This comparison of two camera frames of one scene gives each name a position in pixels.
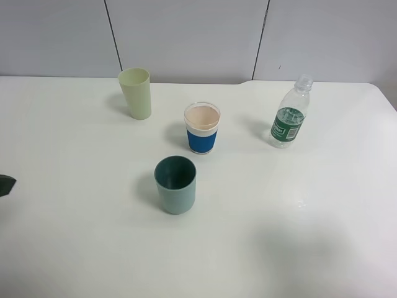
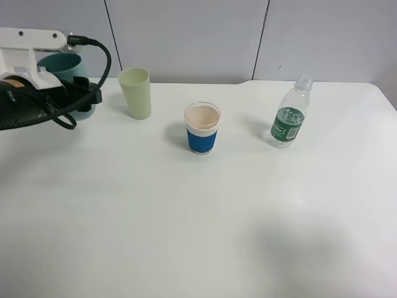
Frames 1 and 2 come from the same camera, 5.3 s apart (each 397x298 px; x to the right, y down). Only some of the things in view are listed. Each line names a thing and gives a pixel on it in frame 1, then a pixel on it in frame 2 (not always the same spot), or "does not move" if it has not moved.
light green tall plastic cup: (136, 83) does not move
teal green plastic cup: (175, 178) to (67, 66)
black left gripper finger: (7, 184) to (68, 96)
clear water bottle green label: (291, 115) does not move
